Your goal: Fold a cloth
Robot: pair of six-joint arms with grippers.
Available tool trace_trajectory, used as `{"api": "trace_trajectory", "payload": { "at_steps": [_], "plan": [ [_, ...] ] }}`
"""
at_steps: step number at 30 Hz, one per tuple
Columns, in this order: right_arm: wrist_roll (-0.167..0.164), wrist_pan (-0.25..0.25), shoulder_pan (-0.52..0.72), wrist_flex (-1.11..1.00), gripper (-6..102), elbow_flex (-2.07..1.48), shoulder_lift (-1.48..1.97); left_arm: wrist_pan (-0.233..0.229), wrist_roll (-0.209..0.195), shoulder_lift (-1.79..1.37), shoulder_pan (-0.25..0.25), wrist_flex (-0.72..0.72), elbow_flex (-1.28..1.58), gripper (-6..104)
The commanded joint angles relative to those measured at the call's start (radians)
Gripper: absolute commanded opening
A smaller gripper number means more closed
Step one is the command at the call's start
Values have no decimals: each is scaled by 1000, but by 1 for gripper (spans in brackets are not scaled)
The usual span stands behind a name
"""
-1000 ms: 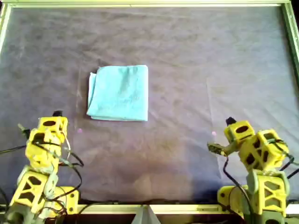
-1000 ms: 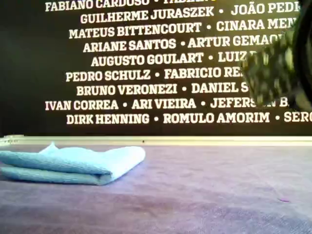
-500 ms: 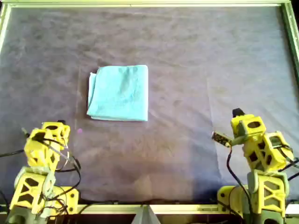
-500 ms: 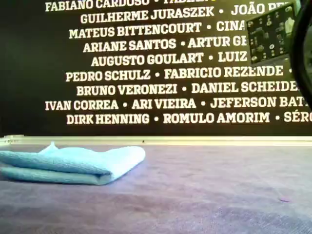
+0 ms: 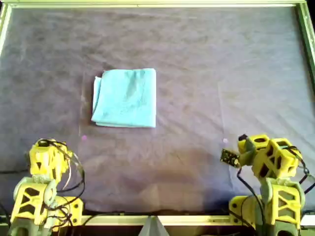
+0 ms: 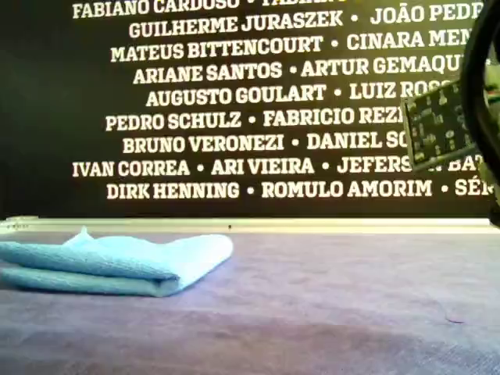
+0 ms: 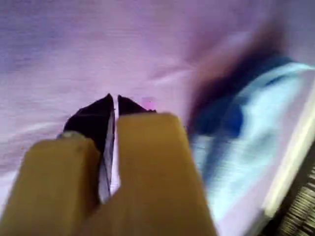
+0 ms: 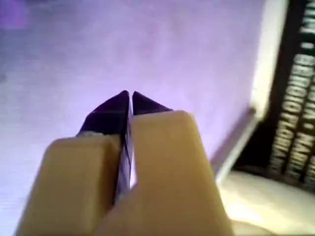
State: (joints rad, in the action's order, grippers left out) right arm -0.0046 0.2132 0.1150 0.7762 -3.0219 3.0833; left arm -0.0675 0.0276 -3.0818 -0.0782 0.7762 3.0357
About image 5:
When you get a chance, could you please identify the white cable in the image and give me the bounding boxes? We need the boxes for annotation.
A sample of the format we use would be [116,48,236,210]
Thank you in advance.
[63,157,83,191]

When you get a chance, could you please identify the black cable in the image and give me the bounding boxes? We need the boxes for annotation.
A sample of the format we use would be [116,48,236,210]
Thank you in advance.
[236,167,266,222]
[44,140,86,212]
[285,145,315,195]

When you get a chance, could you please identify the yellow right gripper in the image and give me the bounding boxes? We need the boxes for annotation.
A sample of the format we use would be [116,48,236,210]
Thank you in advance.
[237,134,271,162]

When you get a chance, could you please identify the grey camera bracket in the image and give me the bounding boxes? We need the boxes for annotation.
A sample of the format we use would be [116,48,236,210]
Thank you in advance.
[237,136,258,167]

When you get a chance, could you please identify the grey pointed stand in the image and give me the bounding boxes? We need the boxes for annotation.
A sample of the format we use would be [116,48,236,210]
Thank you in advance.
[139,215,170,236]

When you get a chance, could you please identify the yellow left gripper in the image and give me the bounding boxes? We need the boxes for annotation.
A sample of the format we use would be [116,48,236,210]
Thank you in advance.
[48,144,74,174]

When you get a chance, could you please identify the purple nonwoven table cover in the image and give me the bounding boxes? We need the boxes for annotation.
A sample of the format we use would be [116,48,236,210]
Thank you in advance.
[0,6,315,217]

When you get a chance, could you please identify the green camera circuit board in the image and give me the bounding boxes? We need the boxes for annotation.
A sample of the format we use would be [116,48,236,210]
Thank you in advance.
[220,148,241,168]

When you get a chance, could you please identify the aluminium table frame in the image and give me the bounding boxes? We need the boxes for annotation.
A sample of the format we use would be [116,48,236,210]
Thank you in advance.
[0,0,315,227]

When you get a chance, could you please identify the blue terry cloth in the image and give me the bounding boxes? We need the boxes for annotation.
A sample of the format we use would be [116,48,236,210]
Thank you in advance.
[91,68,158,129]

